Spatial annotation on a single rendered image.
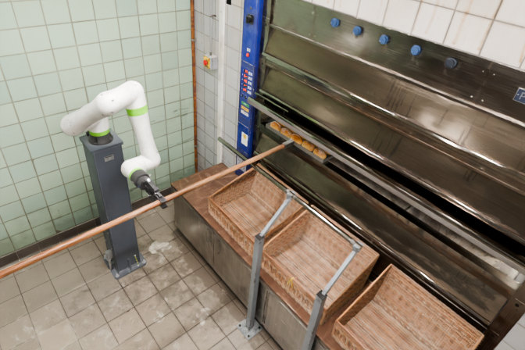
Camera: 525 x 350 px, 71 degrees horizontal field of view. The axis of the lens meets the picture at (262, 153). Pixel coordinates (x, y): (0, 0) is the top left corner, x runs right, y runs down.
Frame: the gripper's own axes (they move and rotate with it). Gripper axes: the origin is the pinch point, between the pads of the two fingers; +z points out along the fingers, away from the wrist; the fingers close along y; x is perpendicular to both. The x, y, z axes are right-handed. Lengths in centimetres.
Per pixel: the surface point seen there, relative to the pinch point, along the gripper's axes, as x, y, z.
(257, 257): -39, 39, 37
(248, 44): -98, -53, -50
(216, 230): -45, 62, -12
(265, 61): -101, -46, -35
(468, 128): -98, -61, 98
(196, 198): -53, 62, -48
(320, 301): -38, 26, 85
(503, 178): -97, -47, 120
